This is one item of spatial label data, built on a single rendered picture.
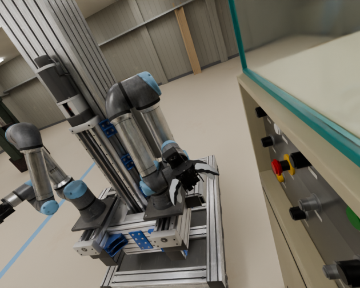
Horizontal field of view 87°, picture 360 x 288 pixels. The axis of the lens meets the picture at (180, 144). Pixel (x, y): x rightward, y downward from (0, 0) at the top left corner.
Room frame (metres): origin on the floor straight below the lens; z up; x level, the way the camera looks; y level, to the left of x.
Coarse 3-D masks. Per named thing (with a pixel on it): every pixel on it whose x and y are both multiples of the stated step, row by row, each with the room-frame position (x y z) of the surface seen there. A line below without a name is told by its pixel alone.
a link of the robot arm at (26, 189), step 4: (24, 184) 0.97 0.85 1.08; (28, 184) 0.97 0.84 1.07; (20, 188) 0.95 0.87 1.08; (24, 188) 0.95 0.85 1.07; (28, 188) 0.96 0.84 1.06; (32, 188) 0.96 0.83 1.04; (16, 192) 0.93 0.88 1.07; (20, 192) 0.93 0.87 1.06; (24, 192) 0.94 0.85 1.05; (28, 192) 0.95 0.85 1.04; (32, 192) 0.95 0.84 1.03; (20, 196) 0.92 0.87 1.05; (24, 196) 0.93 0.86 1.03; (28, 196) 0.94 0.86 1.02; (32, 196) 0.95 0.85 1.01; (24, 200) 0.93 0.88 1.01; (28, 200) 0.94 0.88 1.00
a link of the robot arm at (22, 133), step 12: (12, 132) 0.99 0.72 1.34; (24, 132) 0.97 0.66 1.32; (36, 132) 1.00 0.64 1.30; (24, 144) 0.94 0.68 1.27; (36, 144) 0.96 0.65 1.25; (36, 156) 0.94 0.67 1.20; (36, 168) 0.92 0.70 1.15; (36, 180) 0.90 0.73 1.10; (48, 180) 0.93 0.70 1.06; (36, 192) 0.88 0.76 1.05; (48, 192) 0.89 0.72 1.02; (48, 204) 0.85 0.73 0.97
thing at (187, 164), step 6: (186, 162) 0.53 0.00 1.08; (174, 168) 0.55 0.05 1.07; (180, 168) 0.52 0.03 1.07; (186, 168) 0.50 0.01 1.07; (192, 168) 0.51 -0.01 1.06; (174, 174) 0.51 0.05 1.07; (180, 174) 0.49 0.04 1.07; (186, 174) 0.50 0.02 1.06; (192, 174) 0.50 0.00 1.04; (198, 174) 0.52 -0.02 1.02; (180, 180) 0.50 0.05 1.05; (186, 180) 0.50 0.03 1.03; (192, 180) 0.50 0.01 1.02; (198, 180) 0.50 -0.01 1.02; (186, 186) 0.50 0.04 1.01; (192, 186) 0.50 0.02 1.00; (186, 192) 0.49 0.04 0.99
